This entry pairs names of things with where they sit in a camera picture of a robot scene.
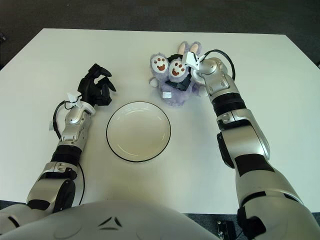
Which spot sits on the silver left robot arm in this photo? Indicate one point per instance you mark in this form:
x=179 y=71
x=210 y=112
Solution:
x=72 y=125

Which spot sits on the grey robot torso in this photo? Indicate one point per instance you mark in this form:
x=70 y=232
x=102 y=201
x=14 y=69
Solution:
x=112 y=225

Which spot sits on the black box on floor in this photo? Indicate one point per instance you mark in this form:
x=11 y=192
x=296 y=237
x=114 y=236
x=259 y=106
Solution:
x=227 y=230

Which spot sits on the white right wrist connector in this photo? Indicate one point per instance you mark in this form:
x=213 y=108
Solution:
x=191 y=59

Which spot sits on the white plate with black rim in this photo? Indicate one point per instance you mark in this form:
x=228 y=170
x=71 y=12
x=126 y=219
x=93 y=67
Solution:
x=138 y=130

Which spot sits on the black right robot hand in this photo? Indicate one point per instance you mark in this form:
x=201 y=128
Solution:
x=183 y=83

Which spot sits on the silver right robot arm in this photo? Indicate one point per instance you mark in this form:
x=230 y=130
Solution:
x=237 y=137

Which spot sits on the purple plush bunny doll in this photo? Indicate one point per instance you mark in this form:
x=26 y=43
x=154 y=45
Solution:
x=175 y=98

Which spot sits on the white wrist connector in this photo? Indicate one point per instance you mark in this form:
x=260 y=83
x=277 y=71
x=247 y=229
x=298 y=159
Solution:
x=72 y=96
x=191 y=59

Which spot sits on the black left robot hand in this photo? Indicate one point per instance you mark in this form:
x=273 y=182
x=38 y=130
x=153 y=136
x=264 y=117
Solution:
x=91 y=88

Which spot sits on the white left wrist connector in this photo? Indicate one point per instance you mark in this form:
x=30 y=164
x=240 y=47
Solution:
x=72 y=96

